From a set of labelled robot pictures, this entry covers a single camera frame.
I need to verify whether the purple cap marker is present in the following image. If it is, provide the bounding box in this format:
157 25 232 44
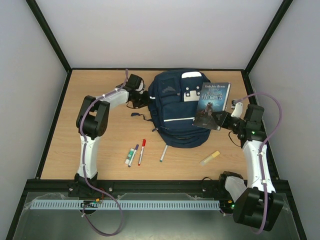
128 144 139 168

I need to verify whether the yellow highlighter pen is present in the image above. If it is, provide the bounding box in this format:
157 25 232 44
199 150 221 166

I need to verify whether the green label glue stick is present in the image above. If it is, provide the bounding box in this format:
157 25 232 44
124 148 134 165

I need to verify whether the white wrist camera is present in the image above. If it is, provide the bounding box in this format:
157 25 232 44
136 79 145 92
231 99 243 118

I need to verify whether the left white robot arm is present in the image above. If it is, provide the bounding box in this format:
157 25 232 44
74 74 149 187

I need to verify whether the light blue slotted cable duct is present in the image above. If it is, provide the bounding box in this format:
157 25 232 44
30 199 221 211

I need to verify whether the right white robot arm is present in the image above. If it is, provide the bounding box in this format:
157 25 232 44
211 104 284 234

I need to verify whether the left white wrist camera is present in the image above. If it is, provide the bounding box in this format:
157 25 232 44
136 79 145 92

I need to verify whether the navy blue backpack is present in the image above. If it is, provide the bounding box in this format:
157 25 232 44
130 69 221 149

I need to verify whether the red cap marker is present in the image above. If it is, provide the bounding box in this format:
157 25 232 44
137 138 146 166

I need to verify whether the black aluminium frame rail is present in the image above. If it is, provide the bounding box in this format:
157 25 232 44
26 178 291 200

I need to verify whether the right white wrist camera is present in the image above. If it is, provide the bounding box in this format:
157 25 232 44
231 99 243 118

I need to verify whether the dark blue Wuthering Heights book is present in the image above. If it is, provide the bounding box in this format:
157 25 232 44
193 82 231 131

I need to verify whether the green cap marker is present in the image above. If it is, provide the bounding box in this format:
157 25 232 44
159 144 168 163

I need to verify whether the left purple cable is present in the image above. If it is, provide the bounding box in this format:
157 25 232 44
78 68 125 236

